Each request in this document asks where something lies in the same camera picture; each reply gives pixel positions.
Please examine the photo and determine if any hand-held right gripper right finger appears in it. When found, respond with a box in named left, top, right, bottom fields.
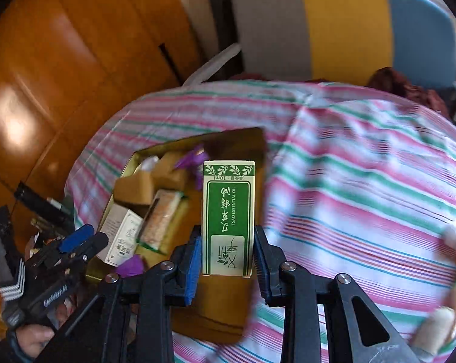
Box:
left=252, top=226, right=421, bottom=363

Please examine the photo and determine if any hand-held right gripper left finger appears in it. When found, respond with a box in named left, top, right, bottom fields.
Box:
left=35, top=225, right=204, bottom=363

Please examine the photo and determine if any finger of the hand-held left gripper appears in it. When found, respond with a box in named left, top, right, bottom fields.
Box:
left=26, top=224, right=95, bottom=269
left=58, top=232, right=110, bottom=273

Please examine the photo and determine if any green paper box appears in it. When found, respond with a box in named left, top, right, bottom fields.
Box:
left=201, top=160, right=256, bottom=278

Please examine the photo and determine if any clear snack packet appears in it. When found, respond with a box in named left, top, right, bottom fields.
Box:
left=137, top=190, right=186, bottom=255

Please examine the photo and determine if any yellow sponge block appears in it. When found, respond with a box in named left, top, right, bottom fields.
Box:
left=112, top=174, right=155, bottom=207
left=151, top=152, right=189, bottom=191

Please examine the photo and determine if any gold tin box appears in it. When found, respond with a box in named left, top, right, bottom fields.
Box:
left=85, top=127, right=269, bottom=345

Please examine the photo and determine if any purple foil packet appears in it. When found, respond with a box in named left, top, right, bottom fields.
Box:
left=174, top=146, right=206, bottom=191
left=115, top=254, right=144, bottom=277

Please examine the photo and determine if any person's left hand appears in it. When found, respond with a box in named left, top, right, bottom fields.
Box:
left=7, top=323, right=57, bottom=361

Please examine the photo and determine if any white paper box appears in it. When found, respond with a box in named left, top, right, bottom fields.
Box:
left=99, top=204, right=144, bottom=266

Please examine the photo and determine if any black flat box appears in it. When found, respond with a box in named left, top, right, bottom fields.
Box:
left=14, top=181, right=75, bottom=231

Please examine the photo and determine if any striped tablecloth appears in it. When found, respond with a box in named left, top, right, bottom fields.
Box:
left=67, top=79, right=456, bottom=363

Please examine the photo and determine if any wooden cabinet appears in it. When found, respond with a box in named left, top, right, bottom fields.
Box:
left=0, top=0, right=208, bottom=235

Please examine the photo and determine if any dark red cloth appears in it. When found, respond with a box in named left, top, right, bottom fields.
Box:
left=366, top=67, right=451, bottom=122

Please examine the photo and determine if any grey yellow blue chair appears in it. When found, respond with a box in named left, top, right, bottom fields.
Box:
left=183, top=0, right=456, bottom=129

